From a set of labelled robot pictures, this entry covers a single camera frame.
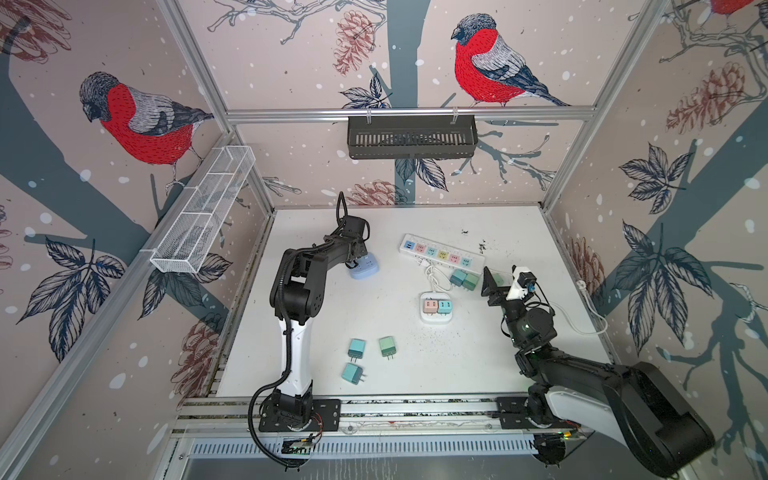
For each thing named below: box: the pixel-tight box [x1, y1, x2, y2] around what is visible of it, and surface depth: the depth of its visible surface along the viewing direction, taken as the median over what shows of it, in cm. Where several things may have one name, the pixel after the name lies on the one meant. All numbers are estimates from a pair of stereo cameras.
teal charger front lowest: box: [341, 362, 367, 385], surface depth 81 cm
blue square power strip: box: [350, 252, 379, 280], surface depth 100 cm
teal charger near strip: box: [449, 269, 467, 287], surface depth 100 cm
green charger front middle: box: [378, 336, 397, 361], surface depth 85 cm
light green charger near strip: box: [462, 273, 479, 291], surface depth 99 cm
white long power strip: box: [399, 233, 486, 274], surface depth 106 cm
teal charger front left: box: [348, 338, 366, 363], surface depth 85 cm
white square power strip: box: [419, 291, 453, 323], surface depth 90 cm
